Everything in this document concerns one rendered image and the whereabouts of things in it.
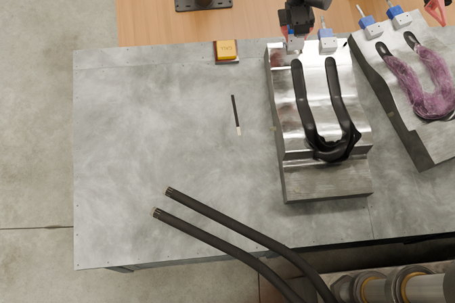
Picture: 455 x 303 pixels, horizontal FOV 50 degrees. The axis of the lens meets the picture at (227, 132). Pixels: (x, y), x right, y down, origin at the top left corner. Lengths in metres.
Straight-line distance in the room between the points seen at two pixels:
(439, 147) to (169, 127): 0.81
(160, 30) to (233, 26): 0.25
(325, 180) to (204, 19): 0.68
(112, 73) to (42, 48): 1.08
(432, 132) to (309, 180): 0.40
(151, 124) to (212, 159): 0.22
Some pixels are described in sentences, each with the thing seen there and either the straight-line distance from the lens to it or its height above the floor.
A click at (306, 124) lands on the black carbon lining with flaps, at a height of 0.92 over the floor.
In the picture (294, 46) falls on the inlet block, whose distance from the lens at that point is 1.53.
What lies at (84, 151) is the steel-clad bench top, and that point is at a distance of 1.56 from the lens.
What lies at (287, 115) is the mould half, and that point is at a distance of 1.47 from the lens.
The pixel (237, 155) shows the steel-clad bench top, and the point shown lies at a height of 0.80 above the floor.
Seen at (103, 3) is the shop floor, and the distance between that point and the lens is 2.74.
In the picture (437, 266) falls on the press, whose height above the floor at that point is 0.79.
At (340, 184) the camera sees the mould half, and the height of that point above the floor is 0.86.
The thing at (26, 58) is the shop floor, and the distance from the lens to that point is 2.68.
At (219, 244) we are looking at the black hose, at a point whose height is 0.87.
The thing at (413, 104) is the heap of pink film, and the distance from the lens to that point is 1.62.
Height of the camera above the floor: 2.26
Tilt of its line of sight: 71 degrees down
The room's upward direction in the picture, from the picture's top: 9 degrees clockwise
